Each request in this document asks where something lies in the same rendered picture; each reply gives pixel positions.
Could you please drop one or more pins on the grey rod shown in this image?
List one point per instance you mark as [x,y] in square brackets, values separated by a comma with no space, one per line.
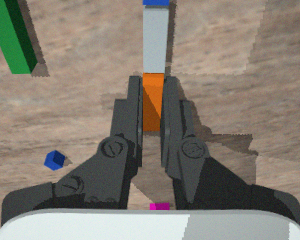
[155,26]

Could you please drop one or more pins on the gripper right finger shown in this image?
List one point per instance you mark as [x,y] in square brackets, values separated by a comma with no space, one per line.
[206,183]

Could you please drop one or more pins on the green flat bar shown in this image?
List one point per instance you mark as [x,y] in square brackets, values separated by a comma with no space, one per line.
[14,39]

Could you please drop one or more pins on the orange rod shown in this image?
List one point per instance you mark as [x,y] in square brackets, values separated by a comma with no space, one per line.
[152,100]

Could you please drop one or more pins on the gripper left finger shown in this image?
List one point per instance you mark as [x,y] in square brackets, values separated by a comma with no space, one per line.
[102,181]

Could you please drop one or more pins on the small magenta block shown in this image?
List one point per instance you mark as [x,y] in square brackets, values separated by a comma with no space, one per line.
[159,206]

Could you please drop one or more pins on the small blue block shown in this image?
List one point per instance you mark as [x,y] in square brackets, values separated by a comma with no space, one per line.
[155,2]
[54,160]

